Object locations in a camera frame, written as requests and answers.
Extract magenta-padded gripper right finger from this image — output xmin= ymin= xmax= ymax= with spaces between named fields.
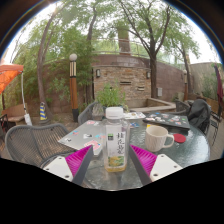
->
xmin=128 ymin=143 xmax=184 ymax=186

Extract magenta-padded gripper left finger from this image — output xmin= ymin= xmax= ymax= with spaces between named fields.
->
xmin=43 ymin=144 xmax=94 ymax=186

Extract clear white-capped drink bottle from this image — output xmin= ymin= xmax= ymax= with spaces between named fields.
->
xmin=102 ymin=106 xmax=130 ymax=173

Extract white ribbed mug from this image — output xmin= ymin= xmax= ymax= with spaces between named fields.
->
xmin=144 ymin=124 xmax=175 ymax=153

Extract silver laptop with stickers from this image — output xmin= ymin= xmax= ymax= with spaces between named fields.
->
xmin=58 ymin=119 xmax=107 ymax=157

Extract flat round red coaster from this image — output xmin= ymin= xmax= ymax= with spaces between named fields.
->
xmin=173 ymin=133 xmax=187 ymax=144

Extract black laptop with stickers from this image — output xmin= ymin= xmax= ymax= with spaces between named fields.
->
xmin=143 ymin=112 xmax=191 ymax=130

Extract round glass patio table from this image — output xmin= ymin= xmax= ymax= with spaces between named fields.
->
xmin=58 ymin=114 xmax=211 ymax=192

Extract grey mesh metal armchair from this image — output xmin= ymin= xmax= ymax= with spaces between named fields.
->
xmin=4 ymin=123 xmax=76 ymax=168
xmin=174 ymin=99 xmax=214 ymax=138
xmin=77 ymin=101 xmax=106 ymax=126

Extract blue yellow striped cone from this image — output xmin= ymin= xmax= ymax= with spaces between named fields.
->
xmin=39 ymin=101 xmax=48 ymax=122

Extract black backpack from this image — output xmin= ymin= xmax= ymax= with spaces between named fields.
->
xmin=187 ymin=98 xmax=212 ymax=136

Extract green plant in teal pot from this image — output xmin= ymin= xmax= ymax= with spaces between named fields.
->
xmin=94 ymin=83 xmax=129 ymax=114

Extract wooden bench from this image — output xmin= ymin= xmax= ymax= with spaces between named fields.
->
xmin=1 ymin=103 xmax=28 ymax=126

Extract black metal patio chair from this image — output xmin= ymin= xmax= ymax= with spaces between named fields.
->
xmin=209 ymin=109 xmax=224 ymax=138

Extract closed maroon patio umbrella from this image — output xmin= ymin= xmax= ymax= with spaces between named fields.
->
xmin=214 ymin=64 xmax=224 ymax=104

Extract orange canopy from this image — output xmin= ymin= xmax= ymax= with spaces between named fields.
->
xmin=0 ymin=63 xmax=25 ymax=96

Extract wooden globe-topped lamp post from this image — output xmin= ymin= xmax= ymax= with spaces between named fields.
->
xmin=68 ymin=53 xmax=80 ymax=123

